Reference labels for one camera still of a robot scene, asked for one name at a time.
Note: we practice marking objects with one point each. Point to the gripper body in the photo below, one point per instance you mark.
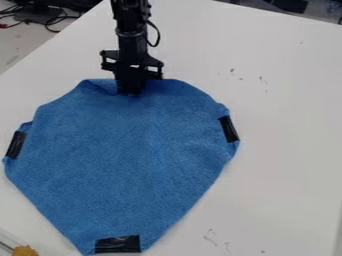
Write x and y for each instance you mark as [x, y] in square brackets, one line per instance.
[131, 63]

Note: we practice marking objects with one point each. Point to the blue cloth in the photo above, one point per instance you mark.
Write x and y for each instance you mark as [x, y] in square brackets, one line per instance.
[124, 160]

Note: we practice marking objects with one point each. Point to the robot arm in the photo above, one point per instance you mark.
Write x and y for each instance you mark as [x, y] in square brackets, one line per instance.
[129, 16]

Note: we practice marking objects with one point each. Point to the yellow toy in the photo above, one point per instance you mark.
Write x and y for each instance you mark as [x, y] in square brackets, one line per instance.
[25, 251]

